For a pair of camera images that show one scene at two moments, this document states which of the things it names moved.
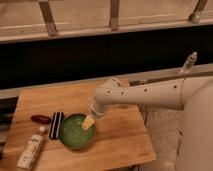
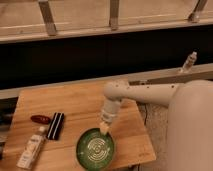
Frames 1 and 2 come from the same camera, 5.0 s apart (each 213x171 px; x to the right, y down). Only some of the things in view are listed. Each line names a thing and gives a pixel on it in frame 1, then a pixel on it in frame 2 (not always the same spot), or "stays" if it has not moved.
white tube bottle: [31, 149] stays
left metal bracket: [49, 17] stays
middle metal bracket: [114, 14] stays
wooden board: [121, 136] stays
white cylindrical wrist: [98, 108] to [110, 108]
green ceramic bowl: [73, 134] to [95, 150]
